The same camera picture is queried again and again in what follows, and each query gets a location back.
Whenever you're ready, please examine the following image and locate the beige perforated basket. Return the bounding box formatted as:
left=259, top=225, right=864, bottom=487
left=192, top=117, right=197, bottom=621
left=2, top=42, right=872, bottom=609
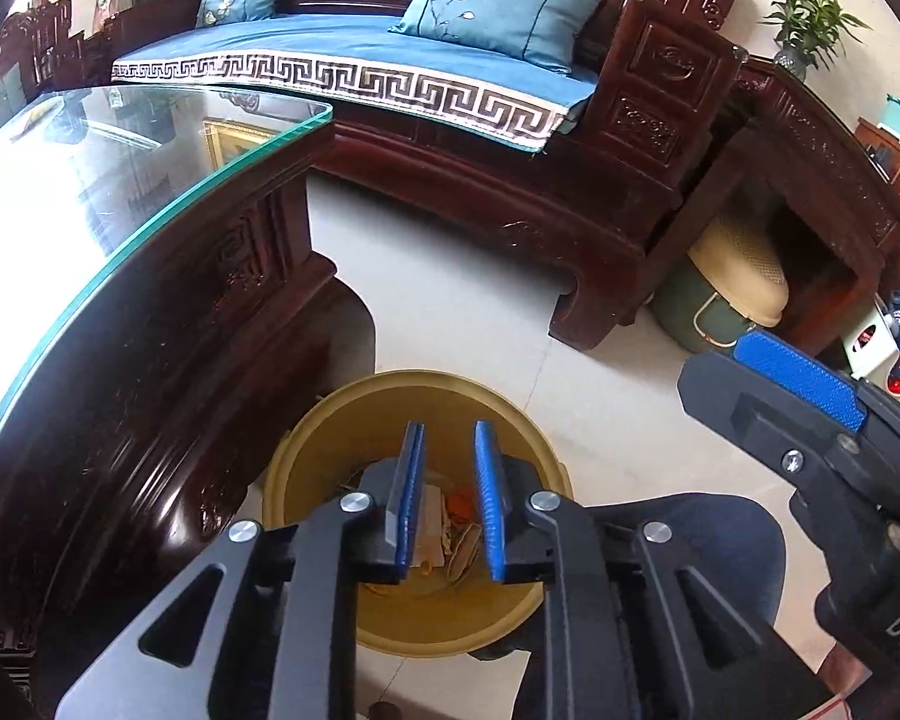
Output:
left=685, top=216, right=791, bottom=329

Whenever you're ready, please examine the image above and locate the beige paper bag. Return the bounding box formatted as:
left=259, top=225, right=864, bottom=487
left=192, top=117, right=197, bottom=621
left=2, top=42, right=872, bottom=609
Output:
left=412, top=484, right=451, bottom=572

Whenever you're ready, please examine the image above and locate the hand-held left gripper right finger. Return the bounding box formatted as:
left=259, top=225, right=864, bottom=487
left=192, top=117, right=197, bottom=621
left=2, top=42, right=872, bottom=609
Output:
left=472, top=421, right=837, bottom=720

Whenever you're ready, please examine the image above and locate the carved wooden side table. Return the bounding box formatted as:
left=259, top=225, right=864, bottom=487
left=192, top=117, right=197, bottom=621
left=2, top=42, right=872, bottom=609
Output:
left=645, top=52, right=900, bottom=362

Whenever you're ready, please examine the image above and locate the dark wooden side table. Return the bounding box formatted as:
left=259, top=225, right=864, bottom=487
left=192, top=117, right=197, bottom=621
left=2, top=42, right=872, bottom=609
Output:
left=82, top=0, right=205, bottom=70

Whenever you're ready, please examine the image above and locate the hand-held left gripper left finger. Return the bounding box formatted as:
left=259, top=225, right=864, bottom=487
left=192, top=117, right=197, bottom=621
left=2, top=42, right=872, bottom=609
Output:
left=52, top=422, right=427, bottom=720

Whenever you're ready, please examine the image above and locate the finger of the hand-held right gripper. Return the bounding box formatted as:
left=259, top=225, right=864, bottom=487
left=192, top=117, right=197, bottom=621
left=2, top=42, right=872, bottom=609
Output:
left=735, top=330, right=900, bottom=478
left=679, top=352, right=900, bottom=527

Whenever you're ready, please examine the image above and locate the glass-topped wooden coffee table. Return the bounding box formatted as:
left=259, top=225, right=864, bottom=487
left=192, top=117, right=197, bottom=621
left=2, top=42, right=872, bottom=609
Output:
left=0, top=86, right=382, bottom=720

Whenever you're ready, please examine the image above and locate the leafy green plant in vase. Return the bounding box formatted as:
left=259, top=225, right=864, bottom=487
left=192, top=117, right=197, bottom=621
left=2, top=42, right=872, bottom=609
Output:
left=760, top=0, right=872, bottom=81

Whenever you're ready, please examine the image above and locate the yellow plastic trash bin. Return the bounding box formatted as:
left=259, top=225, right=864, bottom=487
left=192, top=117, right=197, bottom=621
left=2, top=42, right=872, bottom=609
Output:
left=261, top=369, right=572, bottom=658

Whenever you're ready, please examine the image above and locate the green plastic bucket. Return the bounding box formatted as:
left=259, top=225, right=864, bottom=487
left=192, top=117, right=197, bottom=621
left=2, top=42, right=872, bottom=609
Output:
left=648, top=255, right=760, bottom=355

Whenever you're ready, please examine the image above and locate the blue patterned seat cushion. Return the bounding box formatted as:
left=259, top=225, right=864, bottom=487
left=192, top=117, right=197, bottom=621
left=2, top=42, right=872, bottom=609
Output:
left=111, top=13, right=599, bottom=156

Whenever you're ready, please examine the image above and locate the white and red box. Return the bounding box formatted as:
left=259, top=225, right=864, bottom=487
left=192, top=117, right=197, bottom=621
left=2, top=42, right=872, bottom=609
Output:
left=846, top=300, right=900, bottom=385

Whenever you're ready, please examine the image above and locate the long carved wooden sofa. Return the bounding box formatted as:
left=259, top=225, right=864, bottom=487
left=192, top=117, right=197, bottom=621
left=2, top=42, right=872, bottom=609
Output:
left=111, top=0, right=745, bottom=351

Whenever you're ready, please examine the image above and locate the carved wooden armchair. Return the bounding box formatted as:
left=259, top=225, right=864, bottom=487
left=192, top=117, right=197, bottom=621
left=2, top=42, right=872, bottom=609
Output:
left=0, top=0, right=77, bottom=125

